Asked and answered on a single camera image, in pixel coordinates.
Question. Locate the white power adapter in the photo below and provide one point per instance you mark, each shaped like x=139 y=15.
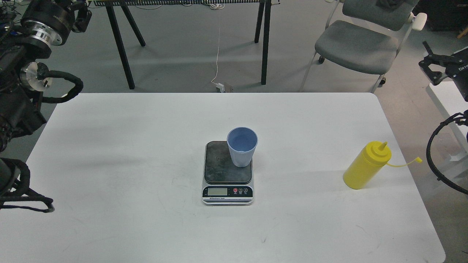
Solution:
x=224 y=87

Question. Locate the blue ribbed plastic cup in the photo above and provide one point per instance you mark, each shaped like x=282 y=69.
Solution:
x=242 y=142

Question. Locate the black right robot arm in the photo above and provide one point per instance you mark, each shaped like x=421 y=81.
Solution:
x=436 y=77

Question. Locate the black trestle table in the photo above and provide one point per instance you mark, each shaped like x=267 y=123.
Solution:
x=167 y=45

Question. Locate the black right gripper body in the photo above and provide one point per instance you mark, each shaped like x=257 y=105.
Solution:
x=458 y=71

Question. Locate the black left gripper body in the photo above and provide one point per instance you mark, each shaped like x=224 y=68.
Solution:
x=54 y=14

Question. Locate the digital kitchen scale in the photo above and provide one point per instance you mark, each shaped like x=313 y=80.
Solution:
x=224 y=183

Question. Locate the yellow squeeze bottle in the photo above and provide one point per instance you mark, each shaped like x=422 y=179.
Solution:
x=374 y=156

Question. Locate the grey office chair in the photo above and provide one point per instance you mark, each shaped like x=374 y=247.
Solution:
x=361 y=49

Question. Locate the white side table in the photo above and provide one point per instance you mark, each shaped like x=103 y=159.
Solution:
x=449 y=101

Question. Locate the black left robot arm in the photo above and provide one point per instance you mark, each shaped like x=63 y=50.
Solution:
x=26 y=82

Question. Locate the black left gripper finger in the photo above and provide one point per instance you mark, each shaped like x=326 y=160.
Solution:
x=82 y=18

